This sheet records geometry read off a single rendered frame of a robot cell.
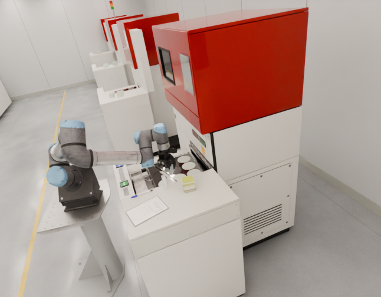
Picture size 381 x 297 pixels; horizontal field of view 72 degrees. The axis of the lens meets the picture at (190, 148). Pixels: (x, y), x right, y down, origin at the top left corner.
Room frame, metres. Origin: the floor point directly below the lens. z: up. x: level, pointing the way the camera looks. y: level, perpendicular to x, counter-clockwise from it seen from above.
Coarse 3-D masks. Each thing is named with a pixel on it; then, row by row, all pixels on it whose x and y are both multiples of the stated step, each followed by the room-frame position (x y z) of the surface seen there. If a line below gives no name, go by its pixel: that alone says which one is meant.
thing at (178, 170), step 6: (180, 156) 1.77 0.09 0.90; (186, 162) 1.67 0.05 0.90; (150, 168) 1.67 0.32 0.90; (162, 168) 1.64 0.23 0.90; (180, 168) 1.60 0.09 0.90; (198, 168) 1.56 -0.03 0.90; (150, 174) 1.58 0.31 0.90; (156, 174) 1.57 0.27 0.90; (162, 174) 1.56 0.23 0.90; (174, 174) 1.53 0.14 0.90; (186, 174) 1.51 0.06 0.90; (156, 180) 1.49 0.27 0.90; (156, 186) 1.43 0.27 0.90
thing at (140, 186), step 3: (141, 180) 1.55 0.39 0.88; (135, 183) 1.53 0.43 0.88; (138, 183) 1.52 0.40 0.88; (141, 183) 1.52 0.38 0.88; (144, 183) 1.51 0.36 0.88; (135, 186) 1.49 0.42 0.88; (138, 186) 1.49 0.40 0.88; (141, 186) 1.48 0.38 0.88; (144, 186) 1.48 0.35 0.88; (138, 189) 1.46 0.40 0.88; (141, 189) 1.45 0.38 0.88; (144, 189) 1.44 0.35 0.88; (147, 189) 1.44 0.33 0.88; (138, 192) 1.42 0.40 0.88; (141, 192) 1.42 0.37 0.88
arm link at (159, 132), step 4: (156, 124) 1.42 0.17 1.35; (160, 124) 1.41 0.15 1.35; (164, 124) 1.41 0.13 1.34; (152, 128) 1.42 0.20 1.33; (156, 128) 1.38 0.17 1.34; (160, 128) 1.37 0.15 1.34; (164, 128) 1.38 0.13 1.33; (152, 132) 1.38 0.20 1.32; (156, 132) 1.37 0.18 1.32; (160, 132) 1.37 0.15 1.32; (164, 132) 1.38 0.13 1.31; (156, 136) 1.37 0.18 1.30; (160, 136) 1.37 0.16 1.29; (164, 136) 1.37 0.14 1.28; (156, 140) 1.38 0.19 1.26; (160, 140) 1.37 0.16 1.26; (164, 140) 1.37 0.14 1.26; (168, 140) 1.40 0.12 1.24; (160, 144) 1.37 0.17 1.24
